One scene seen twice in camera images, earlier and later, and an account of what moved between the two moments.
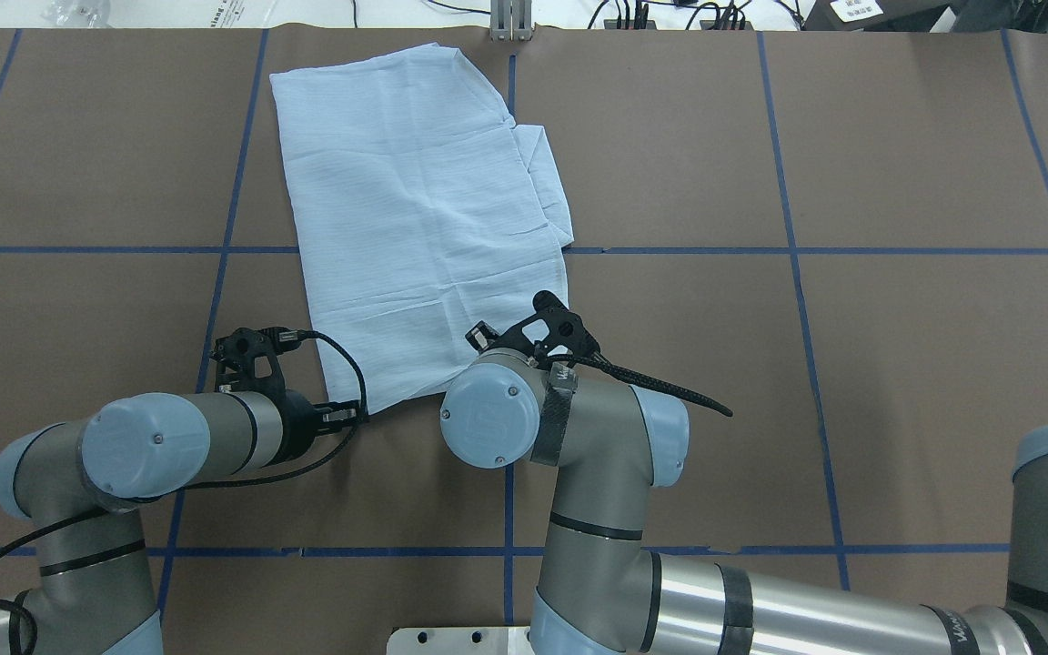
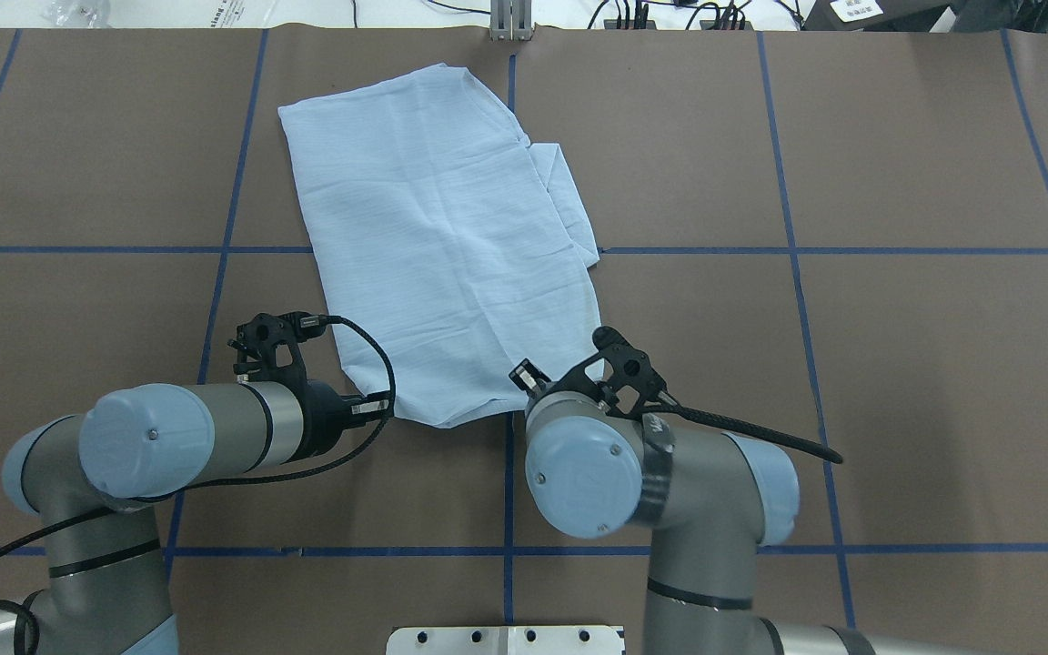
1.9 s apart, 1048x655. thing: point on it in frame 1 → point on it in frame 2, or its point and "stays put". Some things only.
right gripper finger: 481,337 → 527,376
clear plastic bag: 76,13 stays put
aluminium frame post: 510,20 stays put
